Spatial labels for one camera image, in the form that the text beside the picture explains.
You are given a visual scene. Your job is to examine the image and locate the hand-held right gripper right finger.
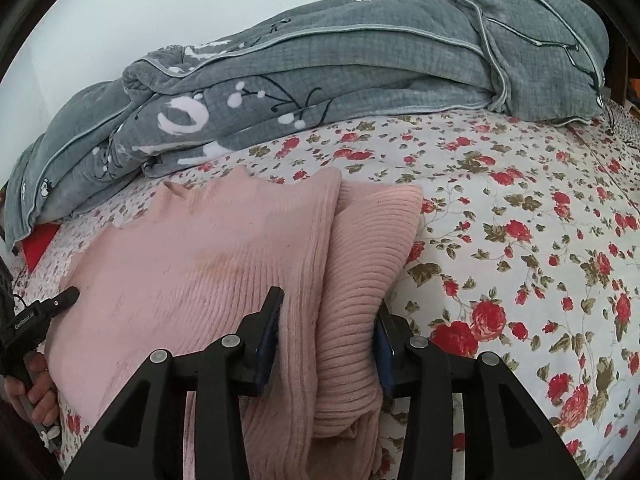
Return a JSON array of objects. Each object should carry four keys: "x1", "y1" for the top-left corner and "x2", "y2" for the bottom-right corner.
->
[{"x1": 374, "y1": 304, "x2": 586, "y2": 480}]

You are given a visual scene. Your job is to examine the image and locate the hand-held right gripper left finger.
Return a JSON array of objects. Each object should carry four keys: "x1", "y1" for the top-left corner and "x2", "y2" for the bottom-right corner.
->
[{"x1": 62, "y1": 286, "x2": 286, "y2": 480}]

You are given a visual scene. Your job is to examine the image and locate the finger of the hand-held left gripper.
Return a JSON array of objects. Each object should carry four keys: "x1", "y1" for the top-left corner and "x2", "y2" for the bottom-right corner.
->
[{"x1": 46, "y1": 286, "x2": 82, "y2": 320}]

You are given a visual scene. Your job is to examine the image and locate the pink knitted sweater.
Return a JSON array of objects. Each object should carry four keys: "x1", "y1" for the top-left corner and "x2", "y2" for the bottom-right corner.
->
[{"x1": 42, "y1": 165, "x2": 426, "y2": 480}]

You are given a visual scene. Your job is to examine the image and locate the person's left hand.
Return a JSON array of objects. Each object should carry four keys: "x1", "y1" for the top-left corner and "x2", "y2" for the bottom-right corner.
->
[{"x1": 4, "y1": 350, "x2": 62, "y2": 427}]

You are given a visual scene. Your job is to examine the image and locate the red cloth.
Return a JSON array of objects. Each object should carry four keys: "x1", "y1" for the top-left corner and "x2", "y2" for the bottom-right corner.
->
[{"x1": 20, "y1": 222, "x2": 62, "y2": 273}]

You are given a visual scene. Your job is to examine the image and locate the floral bed sheet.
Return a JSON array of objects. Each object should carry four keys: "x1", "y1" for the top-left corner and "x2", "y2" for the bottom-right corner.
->
[{"x1": 10, "y1": 102, "x2": 640, "y2": 480}]

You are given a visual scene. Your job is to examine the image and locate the grey floral blanket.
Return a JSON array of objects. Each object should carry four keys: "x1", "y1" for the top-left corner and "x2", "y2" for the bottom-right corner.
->
[{"x1": 2, "y1": 0, "x2": 612, "y2": 251}]

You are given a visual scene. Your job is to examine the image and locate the wooden bed rail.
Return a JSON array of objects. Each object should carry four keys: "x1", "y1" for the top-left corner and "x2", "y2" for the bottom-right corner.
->
[{"x1": 606, "y1": 7, "x2": 640, "y2": 113}]

